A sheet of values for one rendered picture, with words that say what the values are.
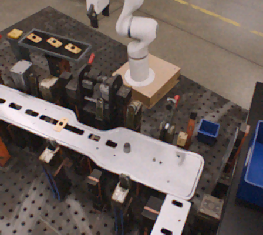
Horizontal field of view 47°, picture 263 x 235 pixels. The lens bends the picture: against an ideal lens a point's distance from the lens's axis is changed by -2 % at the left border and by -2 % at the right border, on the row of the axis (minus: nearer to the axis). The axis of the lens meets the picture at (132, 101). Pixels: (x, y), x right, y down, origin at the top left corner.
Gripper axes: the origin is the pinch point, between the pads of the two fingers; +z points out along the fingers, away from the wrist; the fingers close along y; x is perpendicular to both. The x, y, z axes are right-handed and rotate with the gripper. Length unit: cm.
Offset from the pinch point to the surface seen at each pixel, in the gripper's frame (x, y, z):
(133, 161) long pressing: 28, 29, 45
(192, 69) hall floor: 15, -152, 145
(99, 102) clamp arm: 3.1, 12.1, 36.0
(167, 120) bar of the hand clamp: 35, 10, 34
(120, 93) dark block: 10.8, 5.5, 33.1
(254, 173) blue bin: 76, 16, 41
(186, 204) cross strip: 54, 39, 45
